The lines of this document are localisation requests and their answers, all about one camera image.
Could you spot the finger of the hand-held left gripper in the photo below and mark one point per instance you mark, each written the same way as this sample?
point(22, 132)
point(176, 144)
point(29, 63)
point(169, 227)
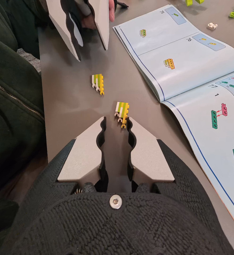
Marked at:
point(103, 20)
point(58, 18)

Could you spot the lego instruction booklet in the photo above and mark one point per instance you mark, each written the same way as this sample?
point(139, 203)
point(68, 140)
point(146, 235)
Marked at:
point(168, 49)

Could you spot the dark green zip jacket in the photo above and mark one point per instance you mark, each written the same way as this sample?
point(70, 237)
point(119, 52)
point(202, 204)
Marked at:
point(11, 119)

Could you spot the grey knit garment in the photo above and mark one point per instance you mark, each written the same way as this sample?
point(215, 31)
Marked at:
point(29, 59)

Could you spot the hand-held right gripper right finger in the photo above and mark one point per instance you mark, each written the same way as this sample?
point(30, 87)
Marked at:
point(148, 159)

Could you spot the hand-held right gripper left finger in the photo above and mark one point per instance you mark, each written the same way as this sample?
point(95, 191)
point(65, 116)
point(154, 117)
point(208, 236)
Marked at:
point(83, 157)

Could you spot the small white lego piece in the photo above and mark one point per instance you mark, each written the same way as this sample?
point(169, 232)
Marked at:
point(212, 25)

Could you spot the person's left hand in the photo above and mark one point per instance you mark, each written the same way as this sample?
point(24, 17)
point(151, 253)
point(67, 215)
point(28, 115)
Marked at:
point(111, 12)

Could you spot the yellow green white lego assembly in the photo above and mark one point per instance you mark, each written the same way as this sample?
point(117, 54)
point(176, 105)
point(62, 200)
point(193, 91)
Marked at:
point(98, 82)
point(122, 111)

